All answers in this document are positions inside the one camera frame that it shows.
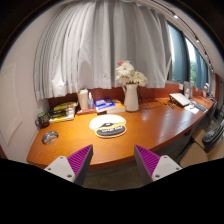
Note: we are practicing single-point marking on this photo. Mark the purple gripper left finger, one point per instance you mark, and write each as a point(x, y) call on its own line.
point(74, 167)

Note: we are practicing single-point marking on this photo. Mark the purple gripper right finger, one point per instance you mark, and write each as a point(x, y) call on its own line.
point(153, 167)

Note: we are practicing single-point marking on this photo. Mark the round metal ashtray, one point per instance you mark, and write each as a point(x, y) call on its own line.
point(49, 137)

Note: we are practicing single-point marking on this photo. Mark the dark green mug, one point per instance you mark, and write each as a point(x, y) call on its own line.
point(42, 120)

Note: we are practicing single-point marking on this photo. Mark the black office chair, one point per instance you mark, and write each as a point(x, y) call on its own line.
point(212, 136)

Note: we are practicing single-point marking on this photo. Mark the white book under blue book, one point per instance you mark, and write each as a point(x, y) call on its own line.
point(119, 107)

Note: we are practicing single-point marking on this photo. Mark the clear sanitizer bottle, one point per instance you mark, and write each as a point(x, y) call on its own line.
point(90, 101)

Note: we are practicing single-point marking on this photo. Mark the silver laptop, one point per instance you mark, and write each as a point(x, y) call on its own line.
point(180, 99)

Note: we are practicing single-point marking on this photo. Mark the white cylindrical container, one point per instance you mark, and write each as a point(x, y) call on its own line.
point(83, 99)

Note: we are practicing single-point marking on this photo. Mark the white ceramic vase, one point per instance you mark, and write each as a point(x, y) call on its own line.
point(131, 97)

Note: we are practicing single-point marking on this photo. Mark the white flower bouquet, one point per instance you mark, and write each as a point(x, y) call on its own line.
point(126, 74)

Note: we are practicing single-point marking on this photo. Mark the dark green curtain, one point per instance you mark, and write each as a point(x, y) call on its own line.
point(187, 63)

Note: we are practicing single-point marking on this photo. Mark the white curtain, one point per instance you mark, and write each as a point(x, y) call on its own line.
point(83, 43)

